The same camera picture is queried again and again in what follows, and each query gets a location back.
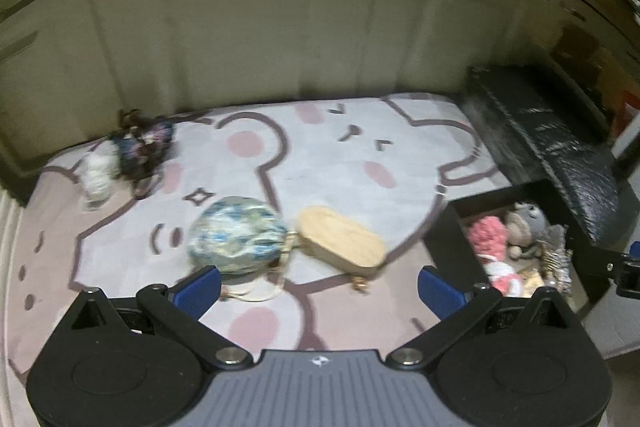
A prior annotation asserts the black marbled storage box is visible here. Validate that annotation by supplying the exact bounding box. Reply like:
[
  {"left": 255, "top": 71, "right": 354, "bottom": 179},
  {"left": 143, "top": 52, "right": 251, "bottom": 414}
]
[{"left": 462, "top": 64, "right": 621, "bottom": 248}]

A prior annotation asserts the dark floral scrunchie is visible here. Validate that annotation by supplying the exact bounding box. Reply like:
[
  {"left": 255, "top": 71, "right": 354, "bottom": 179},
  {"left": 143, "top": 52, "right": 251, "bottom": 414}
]
[{"left": 110, "top": 108, "right": 176, "bottom": 200}]

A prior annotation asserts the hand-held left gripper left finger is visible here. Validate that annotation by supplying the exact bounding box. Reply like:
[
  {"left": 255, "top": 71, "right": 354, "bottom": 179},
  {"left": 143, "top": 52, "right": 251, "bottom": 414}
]
[{"left": 52, "top": 265, "right": 253, "bottom": 370}]

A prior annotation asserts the oval wooden box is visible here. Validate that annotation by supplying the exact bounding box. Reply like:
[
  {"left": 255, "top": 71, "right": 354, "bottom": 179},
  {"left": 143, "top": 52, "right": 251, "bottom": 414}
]
[{"left": 295, "top": 206, "right": 388, "bottom": 294}]

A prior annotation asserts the orange package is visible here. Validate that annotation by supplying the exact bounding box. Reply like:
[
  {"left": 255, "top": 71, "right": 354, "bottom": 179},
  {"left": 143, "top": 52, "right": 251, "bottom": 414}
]
[{"left": 620, "top": 89, "right": 640, "bottom": 128}]

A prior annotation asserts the white yarn ball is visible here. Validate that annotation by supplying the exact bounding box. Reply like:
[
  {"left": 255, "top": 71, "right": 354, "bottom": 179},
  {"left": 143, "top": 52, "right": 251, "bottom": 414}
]
[{"left": 80, "top": 141, "right": 123, "bottom": 212}]

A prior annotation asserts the pink crochet plush toy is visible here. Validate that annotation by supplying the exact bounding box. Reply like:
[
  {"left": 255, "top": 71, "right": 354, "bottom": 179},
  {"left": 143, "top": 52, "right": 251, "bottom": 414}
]
[{"left": 467, "top": 216, "right": 525, "bottom": 298}]

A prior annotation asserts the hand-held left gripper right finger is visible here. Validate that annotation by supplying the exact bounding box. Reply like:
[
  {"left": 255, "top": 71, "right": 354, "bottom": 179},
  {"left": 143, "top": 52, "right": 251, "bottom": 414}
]
[{"left": 386, "top": 266, "right": 583, "bottom": 370}]

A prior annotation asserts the small printed carton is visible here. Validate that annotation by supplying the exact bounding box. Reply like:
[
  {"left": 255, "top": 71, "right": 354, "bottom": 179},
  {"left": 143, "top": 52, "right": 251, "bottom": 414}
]
[{"left": 520, "top": 269, "right": 548, "bottom": 293}]

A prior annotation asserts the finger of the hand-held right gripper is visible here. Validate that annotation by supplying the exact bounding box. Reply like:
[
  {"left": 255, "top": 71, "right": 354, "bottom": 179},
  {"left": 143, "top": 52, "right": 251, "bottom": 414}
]
[{"left": 592, "top": 241, "right": 640, "bottom": 278}]

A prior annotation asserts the bear printed blanket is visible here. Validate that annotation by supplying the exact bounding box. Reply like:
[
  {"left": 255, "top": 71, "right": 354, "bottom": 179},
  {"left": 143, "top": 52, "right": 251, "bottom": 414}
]
[{"left": 7, "top": 92, "right": 516, "bottom": 388}]

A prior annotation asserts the grey crochet mouse toy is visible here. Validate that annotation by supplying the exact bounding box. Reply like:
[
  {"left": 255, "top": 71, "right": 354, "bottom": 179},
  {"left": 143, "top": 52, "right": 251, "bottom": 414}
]
[{"left": 505, "top": 202, "right": 551, "bottom": 260}]

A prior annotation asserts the green patterned drawstring pouch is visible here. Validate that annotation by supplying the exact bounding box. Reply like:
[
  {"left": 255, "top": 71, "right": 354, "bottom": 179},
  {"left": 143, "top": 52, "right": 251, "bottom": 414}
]
[{"left": 186, "top": 196, "right": 292, "bottom": 304}]

